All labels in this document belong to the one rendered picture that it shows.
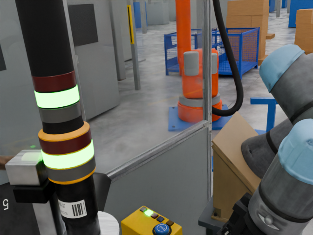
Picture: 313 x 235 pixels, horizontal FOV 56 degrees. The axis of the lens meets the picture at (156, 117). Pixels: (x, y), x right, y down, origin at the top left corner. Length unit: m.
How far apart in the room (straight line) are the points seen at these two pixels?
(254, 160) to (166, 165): 0.72
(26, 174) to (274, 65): 0.38
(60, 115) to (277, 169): 0.26
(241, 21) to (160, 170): 6.97
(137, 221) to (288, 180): 0.63
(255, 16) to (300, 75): 7.70
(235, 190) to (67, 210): 0.72
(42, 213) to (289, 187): 0.27
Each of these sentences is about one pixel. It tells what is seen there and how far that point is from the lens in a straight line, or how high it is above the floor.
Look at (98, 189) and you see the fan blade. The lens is 0.49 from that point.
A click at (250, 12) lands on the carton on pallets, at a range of 8.18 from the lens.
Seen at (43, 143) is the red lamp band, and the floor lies 1.57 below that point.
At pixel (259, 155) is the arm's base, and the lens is 0.95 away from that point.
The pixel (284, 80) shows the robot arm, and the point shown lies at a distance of 0.49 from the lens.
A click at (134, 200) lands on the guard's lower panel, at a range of 1.49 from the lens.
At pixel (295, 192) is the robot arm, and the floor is 1.46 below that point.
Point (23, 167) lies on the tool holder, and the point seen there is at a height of 1.55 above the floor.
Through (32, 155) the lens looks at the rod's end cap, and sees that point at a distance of 0.29.
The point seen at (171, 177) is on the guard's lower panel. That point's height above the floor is 0.79.
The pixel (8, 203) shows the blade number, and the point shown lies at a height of 1.40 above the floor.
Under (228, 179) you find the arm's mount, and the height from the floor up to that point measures 1.16.
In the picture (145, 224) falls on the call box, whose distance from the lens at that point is 0.92.
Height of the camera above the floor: 1.67
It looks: 21 degrees down
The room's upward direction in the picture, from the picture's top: 4 degrees counter-clockwise
